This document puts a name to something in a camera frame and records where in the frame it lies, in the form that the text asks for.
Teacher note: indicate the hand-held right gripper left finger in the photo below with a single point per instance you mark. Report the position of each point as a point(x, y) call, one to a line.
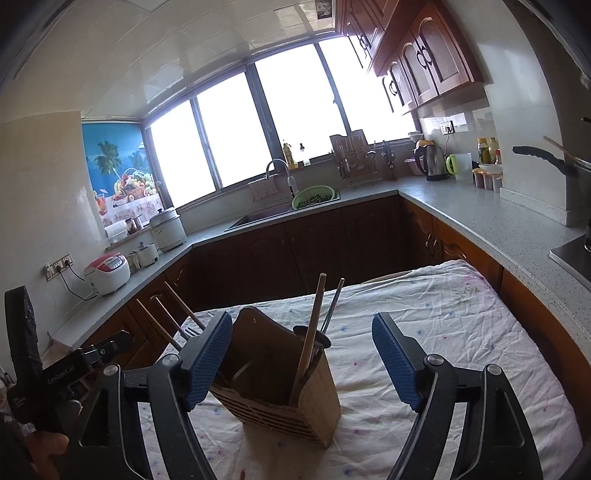
point(207, 360)

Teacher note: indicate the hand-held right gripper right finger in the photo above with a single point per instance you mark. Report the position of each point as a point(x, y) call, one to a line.
point(395, 360)

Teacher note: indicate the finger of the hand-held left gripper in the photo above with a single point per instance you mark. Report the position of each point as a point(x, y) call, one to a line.
point(115, 344)

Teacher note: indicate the metal fork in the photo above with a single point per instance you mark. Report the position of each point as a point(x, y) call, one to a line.
point(194, 331)

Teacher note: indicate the thick wooden chopstick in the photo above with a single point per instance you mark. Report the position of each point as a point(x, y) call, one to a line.
point(182, 307)
point(159, 325)

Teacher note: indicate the thin wooden chopstick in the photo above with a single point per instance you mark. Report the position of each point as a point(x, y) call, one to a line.
point(171, 318)

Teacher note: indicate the metal chopstick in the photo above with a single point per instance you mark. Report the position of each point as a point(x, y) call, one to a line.
point(336, 300)
point(331, 307)

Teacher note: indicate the wooden utensil holder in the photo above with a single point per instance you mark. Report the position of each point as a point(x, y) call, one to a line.
point(318, 408)

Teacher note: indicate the person's left hand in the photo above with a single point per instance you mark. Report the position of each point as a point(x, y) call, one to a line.
point(46, 454)

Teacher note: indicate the white floral tablecloth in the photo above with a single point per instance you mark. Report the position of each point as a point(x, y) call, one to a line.
point(438, 314)

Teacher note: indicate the red and white rice cooker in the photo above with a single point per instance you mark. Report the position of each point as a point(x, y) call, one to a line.
point(107, 274)

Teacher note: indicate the small white cooker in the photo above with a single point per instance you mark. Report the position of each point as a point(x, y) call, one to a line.
point(147, 254)

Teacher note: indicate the paper towel roll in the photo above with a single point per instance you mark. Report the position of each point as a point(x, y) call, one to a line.
point(115, 231)

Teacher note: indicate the large white cooker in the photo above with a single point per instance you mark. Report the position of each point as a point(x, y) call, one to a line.
point(168, 230)

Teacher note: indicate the wooden lower cabinets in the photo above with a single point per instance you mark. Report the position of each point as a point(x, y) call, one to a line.
point(300, 249)

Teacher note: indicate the wooden cabinets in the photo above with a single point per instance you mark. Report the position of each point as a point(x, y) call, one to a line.
point(415, 50)
point(300, 249)

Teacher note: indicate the kitchen sink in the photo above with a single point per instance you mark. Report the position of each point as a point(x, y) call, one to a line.
point(272, 217)

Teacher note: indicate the grey kitchen countertop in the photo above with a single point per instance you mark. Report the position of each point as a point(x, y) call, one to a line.
point(485, 221)

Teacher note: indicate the hanging dish cloth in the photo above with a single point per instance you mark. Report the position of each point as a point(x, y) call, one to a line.
point(264, 190)

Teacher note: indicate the green colander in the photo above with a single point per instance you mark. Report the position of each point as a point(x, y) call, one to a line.
point(314, 196)

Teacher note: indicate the kitchen faucet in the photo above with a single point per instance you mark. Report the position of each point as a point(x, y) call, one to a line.
point(279, 173)

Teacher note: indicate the spice jars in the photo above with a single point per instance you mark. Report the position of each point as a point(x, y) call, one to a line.
point(487, 181)

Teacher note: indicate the steel electric kettle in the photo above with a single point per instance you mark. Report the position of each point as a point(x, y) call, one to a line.
point(431, 161)

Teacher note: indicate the green and white pitcher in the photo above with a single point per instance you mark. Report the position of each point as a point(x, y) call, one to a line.
point(459, 166)

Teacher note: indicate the gas stove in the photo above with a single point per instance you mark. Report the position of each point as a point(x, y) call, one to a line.
point(572, 256)

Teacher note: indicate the dish rack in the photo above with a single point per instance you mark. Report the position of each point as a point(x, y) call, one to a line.
point(355, 157)

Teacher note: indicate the white bowl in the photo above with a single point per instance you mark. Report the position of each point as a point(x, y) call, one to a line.
point(490, 168)

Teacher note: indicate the yellow oil bottle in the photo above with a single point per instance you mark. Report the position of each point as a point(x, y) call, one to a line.
point(288, 154)

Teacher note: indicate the condiment bottles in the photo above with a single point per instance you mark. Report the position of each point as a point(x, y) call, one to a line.
point(487, 150)

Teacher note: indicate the black wok with lid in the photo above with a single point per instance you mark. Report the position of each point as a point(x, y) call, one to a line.
point(545, 159)

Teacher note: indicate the kitchen window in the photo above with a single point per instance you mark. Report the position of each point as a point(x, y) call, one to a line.
point(286, 115)

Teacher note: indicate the wooden spatula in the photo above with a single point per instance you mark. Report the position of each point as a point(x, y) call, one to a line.
point(559, 150)

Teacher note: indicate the wooden upper cabinets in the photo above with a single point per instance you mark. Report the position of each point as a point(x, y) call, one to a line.
point(415, 50)

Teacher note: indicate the wall socket with plugs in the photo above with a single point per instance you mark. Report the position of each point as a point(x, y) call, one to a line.
point(59, 266)

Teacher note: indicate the fruit wall poster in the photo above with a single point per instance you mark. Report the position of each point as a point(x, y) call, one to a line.
point(117, 161)

